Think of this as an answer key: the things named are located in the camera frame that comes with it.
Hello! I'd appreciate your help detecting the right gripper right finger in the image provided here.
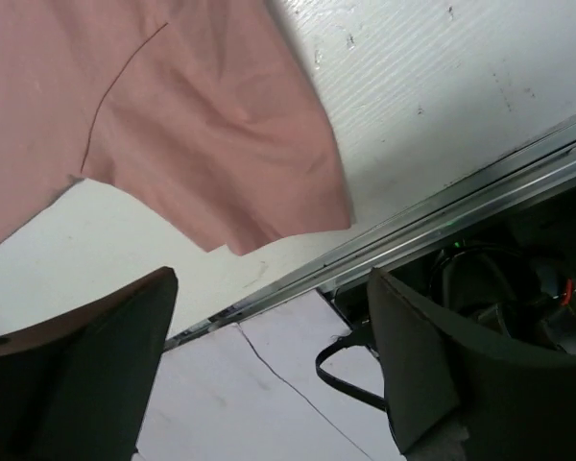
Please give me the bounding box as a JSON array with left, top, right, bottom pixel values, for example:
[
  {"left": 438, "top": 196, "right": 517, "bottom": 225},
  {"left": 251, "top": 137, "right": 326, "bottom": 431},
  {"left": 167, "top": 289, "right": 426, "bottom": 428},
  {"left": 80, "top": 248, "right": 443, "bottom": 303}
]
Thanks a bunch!
[{"left": 367, "top": 269, "right": 576, "bottom": 460}]

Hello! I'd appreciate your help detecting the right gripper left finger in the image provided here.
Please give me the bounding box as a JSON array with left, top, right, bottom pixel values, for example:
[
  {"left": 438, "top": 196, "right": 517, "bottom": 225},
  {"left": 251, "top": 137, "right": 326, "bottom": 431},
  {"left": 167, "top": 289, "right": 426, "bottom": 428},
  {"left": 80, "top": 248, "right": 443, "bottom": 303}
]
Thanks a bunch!
[{"left": 0, "top": 267, "right": 179, "bottom": 460}]

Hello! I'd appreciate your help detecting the pink t shirt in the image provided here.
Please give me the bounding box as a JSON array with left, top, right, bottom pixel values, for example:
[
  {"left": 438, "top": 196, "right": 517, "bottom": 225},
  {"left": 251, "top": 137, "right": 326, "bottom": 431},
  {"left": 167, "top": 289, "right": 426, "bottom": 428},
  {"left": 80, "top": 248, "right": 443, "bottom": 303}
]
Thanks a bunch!
[{"left": 0, "top": 1, "right": 351, "bottom": 255}]

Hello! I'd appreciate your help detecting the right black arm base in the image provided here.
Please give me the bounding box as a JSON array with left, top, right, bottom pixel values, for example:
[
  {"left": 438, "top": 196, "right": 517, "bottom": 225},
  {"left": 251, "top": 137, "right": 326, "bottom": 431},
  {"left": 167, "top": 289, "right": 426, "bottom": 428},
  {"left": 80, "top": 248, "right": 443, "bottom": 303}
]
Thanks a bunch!
[{"left": 333, "top": 191, "right": 576, "bottom": 359}]

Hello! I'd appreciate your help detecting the black cable loop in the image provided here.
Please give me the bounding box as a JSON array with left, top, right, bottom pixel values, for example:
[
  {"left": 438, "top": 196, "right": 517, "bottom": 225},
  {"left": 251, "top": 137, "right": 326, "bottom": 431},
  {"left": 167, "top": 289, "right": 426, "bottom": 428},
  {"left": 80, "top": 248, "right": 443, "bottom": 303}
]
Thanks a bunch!
[{"left": 315, "top": 330, "right": 388, "bottom": 412}]

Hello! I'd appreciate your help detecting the aluminium table edge rail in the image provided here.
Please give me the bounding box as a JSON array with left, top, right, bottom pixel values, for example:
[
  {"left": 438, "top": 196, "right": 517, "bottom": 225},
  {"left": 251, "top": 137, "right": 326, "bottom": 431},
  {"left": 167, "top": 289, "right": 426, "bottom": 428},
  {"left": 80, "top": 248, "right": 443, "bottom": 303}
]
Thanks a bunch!
[{"left": 165, "top": 116, "right": 576, "bottom": 350}]

